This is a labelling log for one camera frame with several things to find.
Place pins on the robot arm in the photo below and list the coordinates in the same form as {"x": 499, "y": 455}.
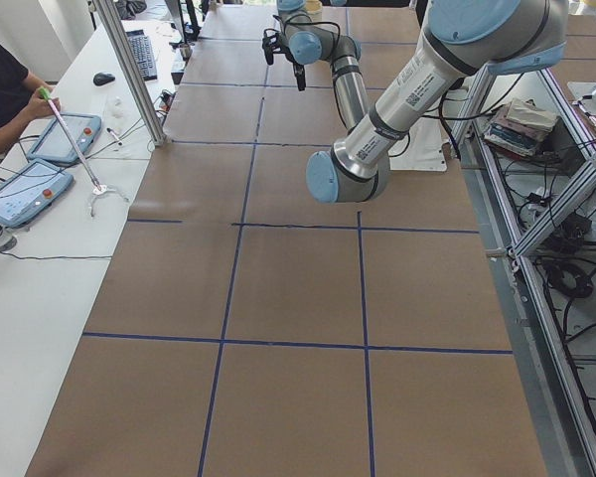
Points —
{"x": 457, "y": 39}

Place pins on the cream plastic bin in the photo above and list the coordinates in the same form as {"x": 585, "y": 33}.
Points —
{"x": 313, "y": 7}

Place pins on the black keyboard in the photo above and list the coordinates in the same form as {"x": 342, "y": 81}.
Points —
{"x": 142, "y": 52}

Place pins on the black computer mouse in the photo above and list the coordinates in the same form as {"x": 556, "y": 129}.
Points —
{"x": 103, "y": 78}

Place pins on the black marker pen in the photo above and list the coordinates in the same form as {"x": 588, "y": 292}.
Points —
{"x": 115, "y": 136}

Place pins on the long grabber stick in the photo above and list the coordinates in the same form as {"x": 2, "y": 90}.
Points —
{"x": 99, "y": 190}

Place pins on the stack of books and cloth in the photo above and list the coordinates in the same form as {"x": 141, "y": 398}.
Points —
{"x": 520, "y": 127}

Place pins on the upper blue teach pendant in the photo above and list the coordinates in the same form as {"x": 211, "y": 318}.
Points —
{"x": 53, "y": 145}

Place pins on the blue teach pendant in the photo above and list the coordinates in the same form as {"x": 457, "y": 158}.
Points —
{"x": 53, "y": 145}
{"x": 28, "y": 192}

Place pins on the person in black shirt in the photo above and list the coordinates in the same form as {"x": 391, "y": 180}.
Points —
{"x": 20, "y": 99}

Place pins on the lower blue teach pendant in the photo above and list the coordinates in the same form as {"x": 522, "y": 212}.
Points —
{"x": 28, "y": 192}

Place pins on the aluminium frame post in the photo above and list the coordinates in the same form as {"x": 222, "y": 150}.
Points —
{"x": 113, "y": 27}

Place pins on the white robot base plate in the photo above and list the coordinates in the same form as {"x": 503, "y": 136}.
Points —
{"x": 421, "y": 150}

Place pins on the aluminium frame rack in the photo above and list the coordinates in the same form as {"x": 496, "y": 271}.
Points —
{"x": 540, "y": 219}

